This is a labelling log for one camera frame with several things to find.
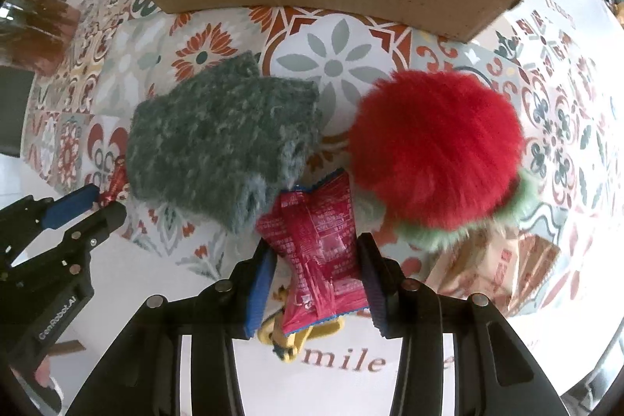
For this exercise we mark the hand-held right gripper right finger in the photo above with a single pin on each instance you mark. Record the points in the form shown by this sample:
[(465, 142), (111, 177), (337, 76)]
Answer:
[(373, 284)]

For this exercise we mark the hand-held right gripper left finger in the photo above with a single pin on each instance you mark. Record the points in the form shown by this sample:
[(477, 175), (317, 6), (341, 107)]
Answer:
[(258, 294)]

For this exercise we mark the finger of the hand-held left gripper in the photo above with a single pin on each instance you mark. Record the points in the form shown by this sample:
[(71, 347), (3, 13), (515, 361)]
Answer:
[(100, 226), (73, 204)]

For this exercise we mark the small red candy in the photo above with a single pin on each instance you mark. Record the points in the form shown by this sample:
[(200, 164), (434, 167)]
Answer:
[(114, 187)]

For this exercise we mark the red snack packet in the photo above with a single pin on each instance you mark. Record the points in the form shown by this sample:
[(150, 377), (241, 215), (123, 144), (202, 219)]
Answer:
[(317, 250)]

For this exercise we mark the grey knitted cloth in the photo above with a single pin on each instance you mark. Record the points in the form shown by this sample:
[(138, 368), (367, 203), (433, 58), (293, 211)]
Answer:
[(219, 138)]

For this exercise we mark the red and green plush toy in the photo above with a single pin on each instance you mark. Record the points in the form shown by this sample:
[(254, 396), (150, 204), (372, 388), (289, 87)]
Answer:
[(434, 143)]

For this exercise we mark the yellow toy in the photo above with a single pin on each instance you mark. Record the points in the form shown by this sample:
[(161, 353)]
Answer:
[(285, 343)]

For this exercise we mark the dark grey chair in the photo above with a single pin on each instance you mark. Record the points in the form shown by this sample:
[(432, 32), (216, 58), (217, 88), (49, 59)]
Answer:
[(12, 109)]

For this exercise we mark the beige snack packet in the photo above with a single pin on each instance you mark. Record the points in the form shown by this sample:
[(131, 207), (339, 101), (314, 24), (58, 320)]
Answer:
[(497, 270)]

